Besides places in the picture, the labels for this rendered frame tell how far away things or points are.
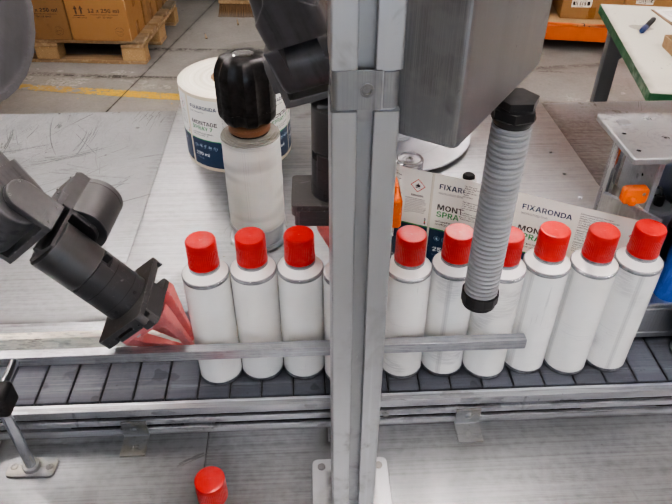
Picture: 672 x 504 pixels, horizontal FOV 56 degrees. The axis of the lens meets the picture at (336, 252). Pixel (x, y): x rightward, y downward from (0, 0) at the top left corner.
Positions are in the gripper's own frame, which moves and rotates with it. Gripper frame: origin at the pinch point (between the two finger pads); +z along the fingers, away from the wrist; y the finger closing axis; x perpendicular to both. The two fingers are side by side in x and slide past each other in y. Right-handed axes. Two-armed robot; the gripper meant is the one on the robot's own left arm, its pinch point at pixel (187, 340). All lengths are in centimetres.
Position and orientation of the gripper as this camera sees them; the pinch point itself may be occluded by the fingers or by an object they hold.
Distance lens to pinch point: 78.9
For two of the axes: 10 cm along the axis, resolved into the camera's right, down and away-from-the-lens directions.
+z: 6.2, 6.0, 5.2
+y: -0.6, -6.2, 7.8
